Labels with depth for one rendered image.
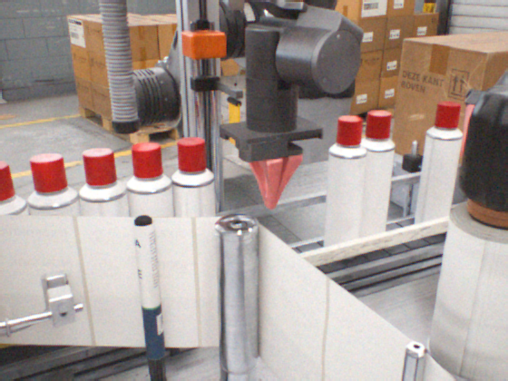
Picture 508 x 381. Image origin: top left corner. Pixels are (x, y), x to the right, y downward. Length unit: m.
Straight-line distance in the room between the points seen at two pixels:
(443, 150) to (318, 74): 0.38
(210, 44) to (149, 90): 1.03
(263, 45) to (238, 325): 0.27
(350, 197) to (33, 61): 5.59
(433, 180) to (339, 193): 0.18
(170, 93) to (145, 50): 2.36
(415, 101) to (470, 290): 0.81
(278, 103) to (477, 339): 0.29
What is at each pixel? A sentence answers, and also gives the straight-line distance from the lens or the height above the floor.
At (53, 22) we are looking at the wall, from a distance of 6.19.
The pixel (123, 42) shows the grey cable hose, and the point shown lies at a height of 1.19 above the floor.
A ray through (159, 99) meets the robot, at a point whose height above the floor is 0.89.
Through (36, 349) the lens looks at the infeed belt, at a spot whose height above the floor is 0.88.
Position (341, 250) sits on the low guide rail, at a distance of 0.73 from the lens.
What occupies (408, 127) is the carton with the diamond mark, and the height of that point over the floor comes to 0.93.
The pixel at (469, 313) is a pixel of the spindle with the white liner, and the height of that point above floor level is 0.99.
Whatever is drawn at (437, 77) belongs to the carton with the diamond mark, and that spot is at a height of 1.05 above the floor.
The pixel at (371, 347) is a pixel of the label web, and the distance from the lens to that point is 0.37.
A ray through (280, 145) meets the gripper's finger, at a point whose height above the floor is 1.10.
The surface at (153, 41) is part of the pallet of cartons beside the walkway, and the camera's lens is 4.09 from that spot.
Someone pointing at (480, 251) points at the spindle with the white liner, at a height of 1.05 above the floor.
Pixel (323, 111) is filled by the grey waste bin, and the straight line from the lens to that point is 3.31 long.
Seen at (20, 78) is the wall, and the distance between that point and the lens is 6.15.
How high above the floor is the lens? 1.27
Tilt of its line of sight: 24 degrees down
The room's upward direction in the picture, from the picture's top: straight up
